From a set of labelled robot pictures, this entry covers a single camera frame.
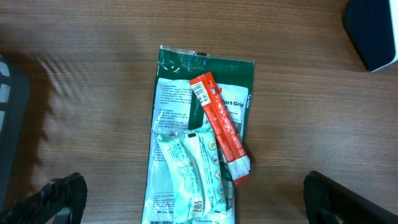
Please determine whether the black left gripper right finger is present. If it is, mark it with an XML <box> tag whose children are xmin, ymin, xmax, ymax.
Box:
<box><xmin>303</xmin><ymin>170</ymin><xmax>397</xmax><ymax>224</ymax></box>

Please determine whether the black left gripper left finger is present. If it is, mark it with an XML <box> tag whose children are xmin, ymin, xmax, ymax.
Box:
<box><xmin>1</xmin><ymin>172</ymin><xmax>88</xmax><ymax>224</ymax></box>

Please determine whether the red stick sachet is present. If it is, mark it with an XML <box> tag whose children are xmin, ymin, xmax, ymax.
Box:
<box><xmin>190</xmin><ymin>72</ymin><xmax>250</xmax><ymax>185</ymax></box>

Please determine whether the light teal wipes packet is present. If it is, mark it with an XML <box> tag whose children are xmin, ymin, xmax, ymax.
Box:
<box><xmin>157</xmin><ymin>123</ymin><xmax>228</xmax><ymax>223</ymax></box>

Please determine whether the green 3M glove package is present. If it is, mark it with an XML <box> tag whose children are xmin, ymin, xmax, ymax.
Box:
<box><xmin>141</xmin><ymin>45</ymin><xmax>255</xmax><ymax>223</ymax></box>

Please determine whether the white barcode scanner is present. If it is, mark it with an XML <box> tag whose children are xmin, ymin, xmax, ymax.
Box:
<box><xmin>343</xmin><ymin>0</ymin><xmax>397</xmax><ymax>72</ymax></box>

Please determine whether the grey plastic mesh basket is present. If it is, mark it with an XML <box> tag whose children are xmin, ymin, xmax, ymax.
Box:
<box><xmin>1</xmin><ymin>57</ymin><xmax>30</xmax><ymax>207</ymax></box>

